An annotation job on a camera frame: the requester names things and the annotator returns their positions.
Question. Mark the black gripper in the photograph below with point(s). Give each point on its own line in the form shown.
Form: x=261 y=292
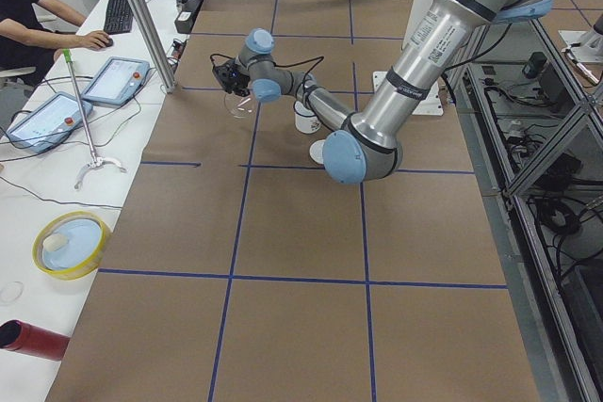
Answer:
x=238 y=82

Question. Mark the clear glass funnel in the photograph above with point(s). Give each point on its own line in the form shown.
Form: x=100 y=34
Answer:
x=240 y=107

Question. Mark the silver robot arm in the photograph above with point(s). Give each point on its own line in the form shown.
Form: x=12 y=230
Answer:
x=363 y=145

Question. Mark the white enamel mug blue rim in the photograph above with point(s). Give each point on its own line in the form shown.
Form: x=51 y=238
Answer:
x=306 y=121

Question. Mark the black box on table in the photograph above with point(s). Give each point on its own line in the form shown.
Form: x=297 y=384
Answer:
x=187 y=16

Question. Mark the white ceramic lid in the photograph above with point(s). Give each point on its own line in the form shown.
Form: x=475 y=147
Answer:
x=316 y=151

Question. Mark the far teach pendant tablet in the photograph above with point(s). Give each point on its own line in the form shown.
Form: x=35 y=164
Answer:
x=117 y=81

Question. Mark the teach pendant tablet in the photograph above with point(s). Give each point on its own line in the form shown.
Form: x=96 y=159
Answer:
x=48 y=125
x=117 y=81

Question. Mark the black keyboard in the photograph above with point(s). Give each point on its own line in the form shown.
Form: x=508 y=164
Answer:
x=119 y=17

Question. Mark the reacher grabber tool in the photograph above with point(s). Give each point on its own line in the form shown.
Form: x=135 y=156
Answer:
x=97 y=161

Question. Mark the white side desk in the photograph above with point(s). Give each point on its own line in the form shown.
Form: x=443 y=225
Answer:
x=36 y=189

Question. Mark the near teach pendant tablet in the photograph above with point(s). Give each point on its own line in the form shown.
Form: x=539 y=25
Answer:
x=48 y=125

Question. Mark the seated person in black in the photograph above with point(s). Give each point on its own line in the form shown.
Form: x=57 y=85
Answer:
x=26 y=43

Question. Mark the yellow rimmed blue bowl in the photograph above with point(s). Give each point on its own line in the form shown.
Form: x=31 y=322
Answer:
x=71 y=246

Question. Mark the clear petri dish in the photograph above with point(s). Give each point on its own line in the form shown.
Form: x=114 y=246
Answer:
x=11 y=292

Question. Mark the red cylinder tube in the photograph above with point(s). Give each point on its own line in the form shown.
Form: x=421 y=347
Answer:
x=21 y=337

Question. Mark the aluminium frame post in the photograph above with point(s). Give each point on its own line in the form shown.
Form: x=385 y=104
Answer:
x=153 y=43

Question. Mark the aluminium side rack frame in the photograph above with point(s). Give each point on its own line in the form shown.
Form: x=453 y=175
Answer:
x=535 y=128

